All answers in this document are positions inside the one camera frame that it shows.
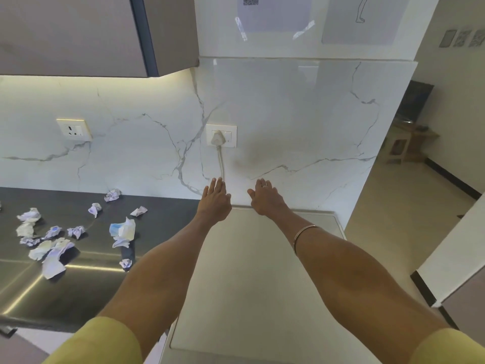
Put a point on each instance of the white panel with black edge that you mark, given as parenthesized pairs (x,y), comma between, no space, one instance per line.
(454,250)

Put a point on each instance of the yellow right sleeve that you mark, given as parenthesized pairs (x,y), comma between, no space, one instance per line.
(451,348)

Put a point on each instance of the person's right thumb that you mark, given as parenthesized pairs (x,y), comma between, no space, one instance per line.
(251,194)

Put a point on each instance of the wooden stool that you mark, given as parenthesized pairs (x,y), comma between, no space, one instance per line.
(411,138)

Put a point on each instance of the person's right forearm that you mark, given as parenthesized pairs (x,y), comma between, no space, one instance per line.
(341,276)

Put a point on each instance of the clear tape strip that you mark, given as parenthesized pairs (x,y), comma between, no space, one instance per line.
(303,31)
(240,29)

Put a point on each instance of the scattered crumpled paper pieces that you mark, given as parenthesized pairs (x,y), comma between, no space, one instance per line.
(123,231)

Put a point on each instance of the person's right hand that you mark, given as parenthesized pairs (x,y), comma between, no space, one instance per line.
(269,202)

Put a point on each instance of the white socket plate with switch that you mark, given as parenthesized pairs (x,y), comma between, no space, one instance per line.
(230,135)

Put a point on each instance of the white power plug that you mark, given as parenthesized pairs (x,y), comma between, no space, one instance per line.
(217,139)

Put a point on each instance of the dark framed panel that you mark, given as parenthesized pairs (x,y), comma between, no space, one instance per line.
(416,100)

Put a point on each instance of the grey wall cabinet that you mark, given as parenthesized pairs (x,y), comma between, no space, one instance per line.
(75,34)

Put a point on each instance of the paper sheet with square code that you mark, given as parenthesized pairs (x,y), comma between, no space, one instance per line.
(272,15)

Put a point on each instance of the person's left forearm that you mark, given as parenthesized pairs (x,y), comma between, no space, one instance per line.
(166,269)

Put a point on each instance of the person's left hand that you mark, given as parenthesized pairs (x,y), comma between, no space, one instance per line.
(214,202)

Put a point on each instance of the small grey wall picture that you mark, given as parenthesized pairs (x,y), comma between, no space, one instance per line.
(477,37)
(463,38)
(448,38)

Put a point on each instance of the paper sheet with line drawing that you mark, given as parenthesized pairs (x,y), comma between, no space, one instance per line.
(363,30)

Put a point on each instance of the yellow sleeve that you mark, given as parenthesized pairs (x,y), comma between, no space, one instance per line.
(451,348)
(98,343)

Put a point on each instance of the yellow left sleeve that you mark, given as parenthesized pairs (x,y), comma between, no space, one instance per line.
(98,343)

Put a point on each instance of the empty white wall socket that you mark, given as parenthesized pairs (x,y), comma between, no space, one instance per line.
(74,129)

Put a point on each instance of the white appliance lid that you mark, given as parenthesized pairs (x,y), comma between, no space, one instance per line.
(246,284)

